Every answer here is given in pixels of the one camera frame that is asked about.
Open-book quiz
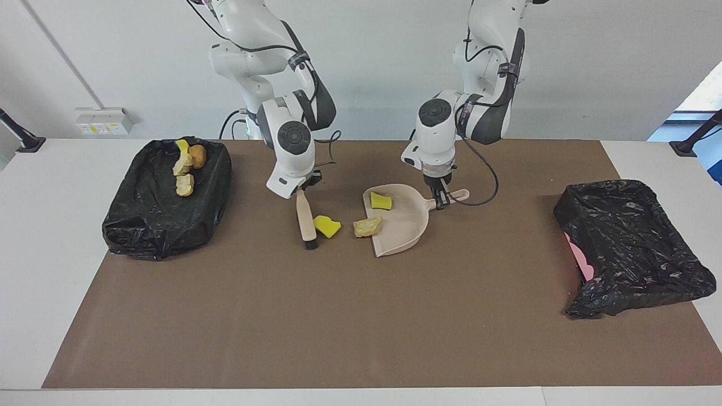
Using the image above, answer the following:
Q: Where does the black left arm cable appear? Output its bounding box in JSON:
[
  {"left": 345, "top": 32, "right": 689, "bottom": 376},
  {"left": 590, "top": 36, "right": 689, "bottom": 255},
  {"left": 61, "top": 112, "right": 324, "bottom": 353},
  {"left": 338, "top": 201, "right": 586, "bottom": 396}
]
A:
[{"left": 451, "top": 133, "right": 501, "bottom": 207}]

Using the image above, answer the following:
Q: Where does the beige hand brush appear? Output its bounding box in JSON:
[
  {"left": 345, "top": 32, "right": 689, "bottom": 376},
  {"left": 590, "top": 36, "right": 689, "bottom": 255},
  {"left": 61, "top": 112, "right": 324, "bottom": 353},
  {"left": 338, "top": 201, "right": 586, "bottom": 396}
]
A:
[{"left": 296, "top": 189, "right": 320, "bottom": 251}]

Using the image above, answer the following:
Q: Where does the wide yellow sponge piece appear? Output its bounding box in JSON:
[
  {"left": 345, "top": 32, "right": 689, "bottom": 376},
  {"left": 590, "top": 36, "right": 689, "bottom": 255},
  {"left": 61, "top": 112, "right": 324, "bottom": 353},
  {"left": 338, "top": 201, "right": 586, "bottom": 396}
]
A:
[{"left": 312, "top": 215, "right": 343, "bottom": 239}]

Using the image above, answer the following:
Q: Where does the white wall socket box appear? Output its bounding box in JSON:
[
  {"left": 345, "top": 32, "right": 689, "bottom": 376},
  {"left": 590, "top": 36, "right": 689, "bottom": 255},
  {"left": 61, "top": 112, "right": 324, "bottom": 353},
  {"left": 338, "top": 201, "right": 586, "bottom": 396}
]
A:
[{"left": 74, "top": 107, "right": 135, "bottom": 136}]

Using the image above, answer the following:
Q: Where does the beige plastic dustpan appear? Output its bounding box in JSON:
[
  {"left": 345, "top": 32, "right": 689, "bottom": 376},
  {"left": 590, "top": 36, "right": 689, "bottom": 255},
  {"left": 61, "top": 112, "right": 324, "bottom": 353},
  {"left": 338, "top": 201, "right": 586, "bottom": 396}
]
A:
[{"left": 362, "top": 183, "right": 470, "bottom": 258}]

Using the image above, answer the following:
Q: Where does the black trash bag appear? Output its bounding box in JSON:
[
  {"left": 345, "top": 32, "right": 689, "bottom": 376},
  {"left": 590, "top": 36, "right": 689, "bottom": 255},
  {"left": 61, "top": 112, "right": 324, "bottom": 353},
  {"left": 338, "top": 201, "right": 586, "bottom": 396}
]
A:
[
  {"left": 553, "top": 179, "right": 717, "bottom": 320},
  {"left": 102, "top": 135, "right": 233, "bottom": 261}
]

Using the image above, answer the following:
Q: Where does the brown table mat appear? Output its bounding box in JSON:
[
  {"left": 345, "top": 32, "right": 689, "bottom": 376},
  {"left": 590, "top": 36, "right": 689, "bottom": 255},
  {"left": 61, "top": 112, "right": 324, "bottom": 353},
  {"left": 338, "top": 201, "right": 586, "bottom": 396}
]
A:
[{"left": 42, "top": 139, "right": 722, "bottom": 390}]

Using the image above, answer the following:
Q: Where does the black camera stand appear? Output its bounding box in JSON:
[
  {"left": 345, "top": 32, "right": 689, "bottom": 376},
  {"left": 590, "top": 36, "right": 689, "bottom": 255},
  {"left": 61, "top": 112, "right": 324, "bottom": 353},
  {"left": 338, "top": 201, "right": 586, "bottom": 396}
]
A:
[
  {"left": 0, "top": 108, "right": 46, "bottom": 153},
  {"left": 669, "top": 109, "right": 722, "bottom": 158}
]

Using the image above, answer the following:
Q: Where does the pink plastic bin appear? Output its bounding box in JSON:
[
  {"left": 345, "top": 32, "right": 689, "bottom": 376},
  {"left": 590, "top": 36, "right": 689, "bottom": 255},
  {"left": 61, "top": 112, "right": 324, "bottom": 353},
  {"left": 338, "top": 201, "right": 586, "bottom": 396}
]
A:
[{"left": 565, "top": 231, "right": 596, "bottom": 283}]

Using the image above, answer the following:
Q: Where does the black base power cable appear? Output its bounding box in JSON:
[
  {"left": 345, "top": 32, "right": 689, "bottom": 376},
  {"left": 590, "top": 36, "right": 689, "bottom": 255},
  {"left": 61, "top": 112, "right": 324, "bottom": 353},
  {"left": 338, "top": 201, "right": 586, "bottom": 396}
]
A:
[{"left": 218, "top": 109, "right": 244, "bottom": 140}]

